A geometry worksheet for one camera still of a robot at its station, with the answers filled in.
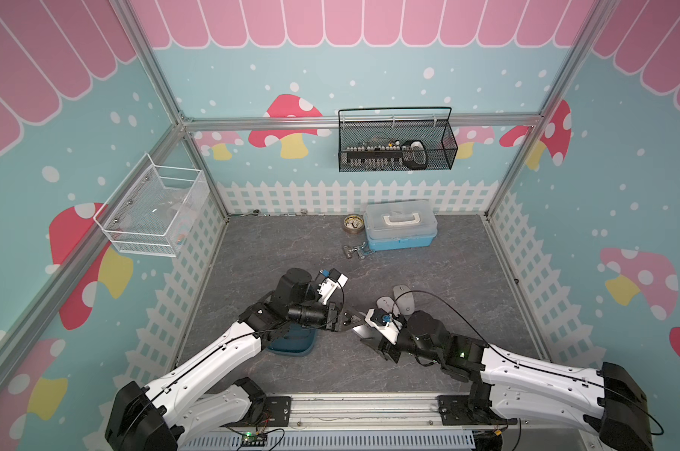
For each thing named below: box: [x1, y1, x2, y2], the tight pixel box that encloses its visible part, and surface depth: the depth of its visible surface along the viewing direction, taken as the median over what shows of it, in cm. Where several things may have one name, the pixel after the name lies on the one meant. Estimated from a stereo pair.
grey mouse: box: [393, 284, 416, 318], surface depth 94 cm
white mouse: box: [375, 295, 396, 314], surface depth 95 cm
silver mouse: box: [351, 325, 385, 350], surface depth 72 cm
